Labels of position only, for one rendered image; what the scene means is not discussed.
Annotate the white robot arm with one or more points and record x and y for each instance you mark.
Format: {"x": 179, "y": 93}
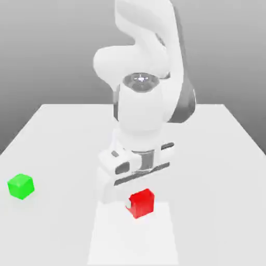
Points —
{"x": 141, "y": 108}

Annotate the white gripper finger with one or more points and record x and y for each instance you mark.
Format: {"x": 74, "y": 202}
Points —
{"x": 128, "y": 204}

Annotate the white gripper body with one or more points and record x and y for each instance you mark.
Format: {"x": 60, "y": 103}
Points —
{"x": 137, "y": 182}

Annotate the small green cube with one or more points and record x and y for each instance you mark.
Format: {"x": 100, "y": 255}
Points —
{"x": 20, "y": 186}

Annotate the small red cube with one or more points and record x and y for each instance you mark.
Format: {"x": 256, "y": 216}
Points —
{"x": 143, "y": 204}

